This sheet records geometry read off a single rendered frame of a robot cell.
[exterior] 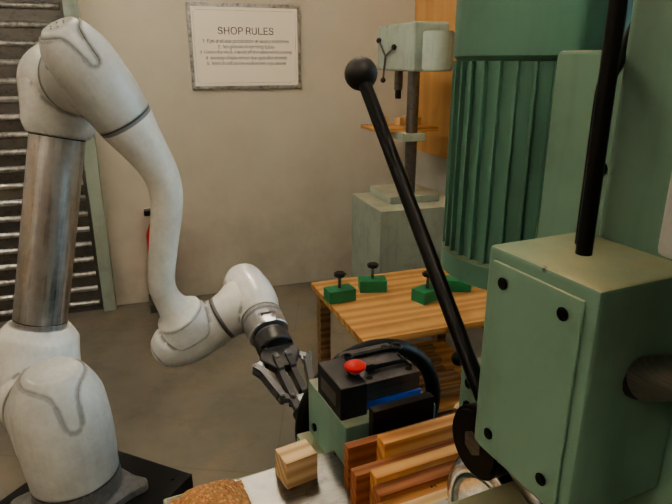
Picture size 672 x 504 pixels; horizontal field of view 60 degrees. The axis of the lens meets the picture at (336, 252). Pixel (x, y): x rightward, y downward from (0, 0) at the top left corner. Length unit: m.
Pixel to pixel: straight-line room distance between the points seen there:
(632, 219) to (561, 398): 0.13
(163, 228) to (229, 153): 2.43
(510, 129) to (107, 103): 0.71
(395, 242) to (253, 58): 1.38
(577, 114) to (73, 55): 0.79
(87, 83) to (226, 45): 2.51
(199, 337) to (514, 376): 0.96
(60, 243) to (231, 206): 2.48
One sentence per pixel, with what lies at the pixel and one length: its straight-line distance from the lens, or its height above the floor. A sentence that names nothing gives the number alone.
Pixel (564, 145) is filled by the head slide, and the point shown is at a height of 1.35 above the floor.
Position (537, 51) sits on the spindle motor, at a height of 1.42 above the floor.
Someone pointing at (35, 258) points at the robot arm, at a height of 1.06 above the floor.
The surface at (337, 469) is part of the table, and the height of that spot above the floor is 0.90.
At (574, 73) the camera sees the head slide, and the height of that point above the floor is 1.40.
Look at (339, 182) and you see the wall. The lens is 3.79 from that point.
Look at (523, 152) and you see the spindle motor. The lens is 0.55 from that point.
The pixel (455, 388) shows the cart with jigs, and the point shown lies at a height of 0.20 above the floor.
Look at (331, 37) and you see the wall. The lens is 3.70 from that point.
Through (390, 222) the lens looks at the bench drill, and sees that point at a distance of 2.91.
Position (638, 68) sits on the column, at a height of 1.41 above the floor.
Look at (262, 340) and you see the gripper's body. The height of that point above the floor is 0.88.
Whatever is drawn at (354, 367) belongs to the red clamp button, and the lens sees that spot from 0.79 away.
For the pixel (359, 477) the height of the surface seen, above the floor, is 0.95.
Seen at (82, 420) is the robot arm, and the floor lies 0.83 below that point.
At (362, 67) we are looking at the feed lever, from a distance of 0.63.
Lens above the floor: 1.41
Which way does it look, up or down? 18 degrees down
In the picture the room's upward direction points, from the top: straight up
